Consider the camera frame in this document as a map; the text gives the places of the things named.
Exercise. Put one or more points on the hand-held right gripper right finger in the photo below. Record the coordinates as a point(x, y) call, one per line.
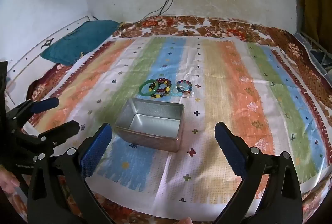
point(230, 151)

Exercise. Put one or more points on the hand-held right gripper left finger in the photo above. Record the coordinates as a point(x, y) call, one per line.
point(96, 151)

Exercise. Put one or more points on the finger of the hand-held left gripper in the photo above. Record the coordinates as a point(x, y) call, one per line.
point(64, 130)
point(46, 104)

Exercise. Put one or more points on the silver metal tin box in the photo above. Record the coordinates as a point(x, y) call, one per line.
point(145, 141)

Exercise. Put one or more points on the green jade bangle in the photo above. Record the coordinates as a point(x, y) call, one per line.
point(142, 89)

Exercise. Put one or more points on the person's left hand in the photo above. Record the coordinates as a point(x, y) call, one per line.
point(7, 182)

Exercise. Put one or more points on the person's right hand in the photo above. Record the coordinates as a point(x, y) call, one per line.
point(186, 221)

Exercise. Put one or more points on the white headboard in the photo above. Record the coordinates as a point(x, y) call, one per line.
point(31, 52)

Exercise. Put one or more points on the striped colourful cloth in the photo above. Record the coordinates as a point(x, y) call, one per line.
point(228, 83)

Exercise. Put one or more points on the teal pillow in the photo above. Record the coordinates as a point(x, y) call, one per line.
point(77, 39)

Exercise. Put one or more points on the grey basket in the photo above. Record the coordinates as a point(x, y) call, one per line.
point(315, 55)

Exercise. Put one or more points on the yellow curtain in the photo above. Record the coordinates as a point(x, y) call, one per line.
point(313, 0)

